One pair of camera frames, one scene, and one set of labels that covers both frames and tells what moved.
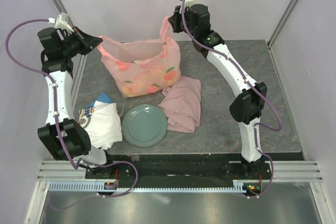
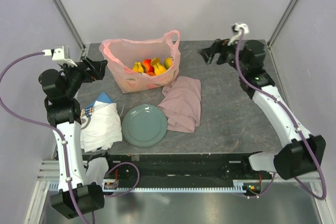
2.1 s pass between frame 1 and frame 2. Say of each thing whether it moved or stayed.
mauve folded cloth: stayed
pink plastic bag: moved
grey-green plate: stayed
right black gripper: moved
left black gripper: moved
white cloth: stayed
